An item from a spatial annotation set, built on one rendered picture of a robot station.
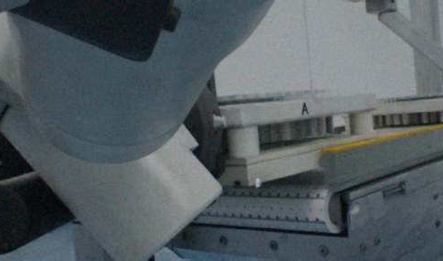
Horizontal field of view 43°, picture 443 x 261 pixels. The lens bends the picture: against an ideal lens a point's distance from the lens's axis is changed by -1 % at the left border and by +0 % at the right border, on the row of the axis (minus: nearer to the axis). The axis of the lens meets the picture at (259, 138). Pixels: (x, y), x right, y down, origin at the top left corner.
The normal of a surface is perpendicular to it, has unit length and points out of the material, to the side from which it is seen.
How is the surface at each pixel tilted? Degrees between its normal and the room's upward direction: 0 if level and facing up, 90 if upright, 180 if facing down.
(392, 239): 90
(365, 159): 90
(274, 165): 90
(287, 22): 90
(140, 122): 161
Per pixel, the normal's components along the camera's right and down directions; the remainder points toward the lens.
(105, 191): -0.14, 0.11
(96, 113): -0.19, 0.91
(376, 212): 0.78, -0.04
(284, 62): -0.61, 0.10
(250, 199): -0.60, -0.33
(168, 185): 0.41, -0.38
